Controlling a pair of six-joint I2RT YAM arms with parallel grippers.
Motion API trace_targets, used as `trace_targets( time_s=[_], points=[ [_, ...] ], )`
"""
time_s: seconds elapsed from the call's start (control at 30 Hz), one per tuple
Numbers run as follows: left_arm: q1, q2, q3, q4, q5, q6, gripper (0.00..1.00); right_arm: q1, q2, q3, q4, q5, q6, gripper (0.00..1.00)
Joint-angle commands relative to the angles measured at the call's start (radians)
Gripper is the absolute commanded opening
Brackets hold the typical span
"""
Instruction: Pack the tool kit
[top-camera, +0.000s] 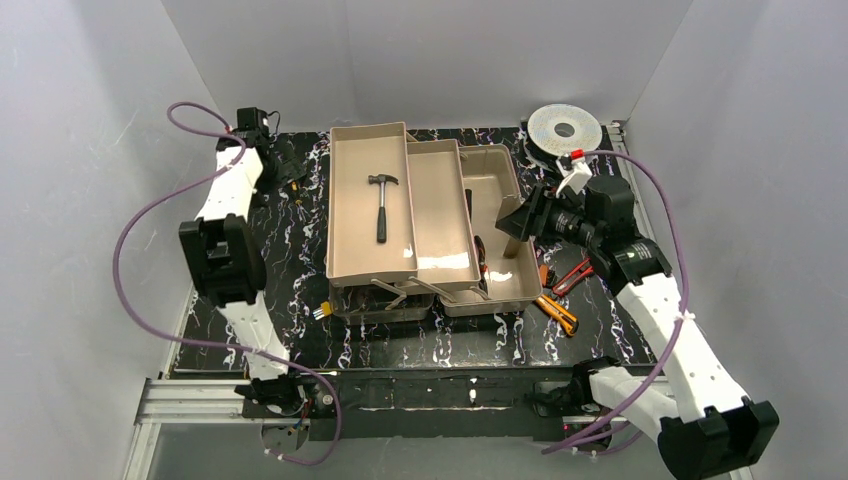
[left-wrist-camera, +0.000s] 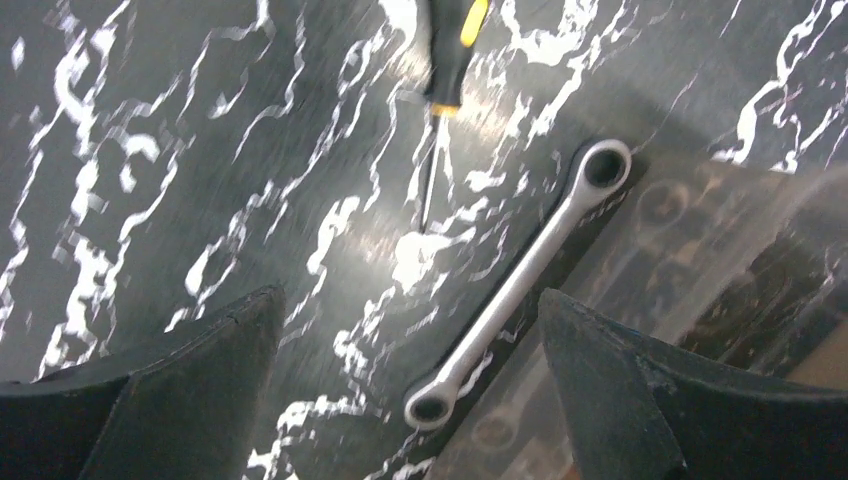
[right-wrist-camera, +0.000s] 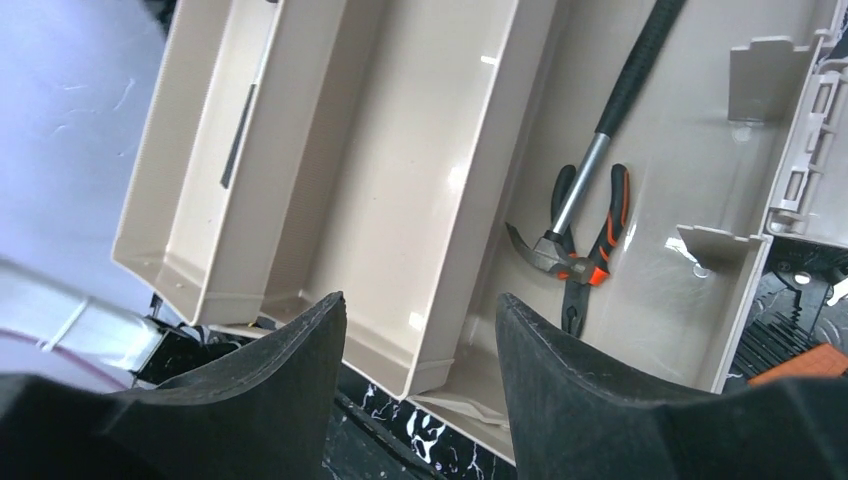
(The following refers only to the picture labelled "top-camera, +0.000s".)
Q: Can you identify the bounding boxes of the orange black pliers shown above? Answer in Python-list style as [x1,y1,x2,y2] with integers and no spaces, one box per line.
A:
[474,235,488,294]

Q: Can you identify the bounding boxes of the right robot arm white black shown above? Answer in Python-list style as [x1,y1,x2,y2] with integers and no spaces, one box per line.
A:
[496,176,780,479]

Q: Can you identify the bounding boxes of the white tape roll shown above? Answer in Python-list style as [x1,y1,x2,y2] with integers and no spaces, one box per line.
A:
[524,104,603,171]

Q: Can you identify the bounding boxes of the orange utility knife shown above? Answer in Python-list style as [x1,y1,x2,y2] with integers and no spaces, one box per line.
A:
[534,295,579,337]

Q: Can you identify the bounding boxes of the red utility knife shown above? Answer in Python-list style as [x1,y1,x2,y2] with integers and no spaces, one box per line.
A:
[551,258,594,297]

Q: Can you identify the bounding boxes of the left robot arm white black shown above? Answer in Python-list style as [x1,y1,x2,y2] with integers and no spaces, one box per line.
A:
[178,107,304,416]

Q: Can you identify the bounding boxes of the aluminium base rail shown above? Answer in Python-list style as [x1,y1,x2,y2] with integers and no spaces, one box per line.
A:
[122,374,757,480]

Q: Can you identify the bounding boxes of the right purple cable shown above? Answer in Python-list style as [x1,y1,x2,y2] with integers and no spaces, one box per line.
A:
[541,150,690,456]

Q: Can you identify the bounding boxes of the beige plastic tool box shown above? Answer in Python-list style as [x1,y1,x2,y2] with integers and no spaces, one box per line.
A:
[325,122,543,324]

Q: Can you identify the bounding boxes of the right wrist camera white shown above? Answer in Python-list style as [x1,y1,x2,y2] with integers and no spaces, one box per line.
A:
[556,149,593,197]

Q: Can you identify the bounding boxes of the black handled claw hammer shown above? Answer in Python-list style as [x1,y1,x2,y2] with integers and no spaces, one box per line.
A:
[368,174,399,244]

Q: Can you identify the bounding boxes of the black mounting plate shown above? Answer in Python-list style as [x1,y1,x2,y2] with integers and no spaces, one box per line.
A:
[240,366,601,442]

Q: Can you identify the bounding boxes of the yellow hex key set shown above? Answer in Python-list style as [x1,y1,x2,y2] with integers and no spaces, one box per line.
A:
[312,301,333,320]

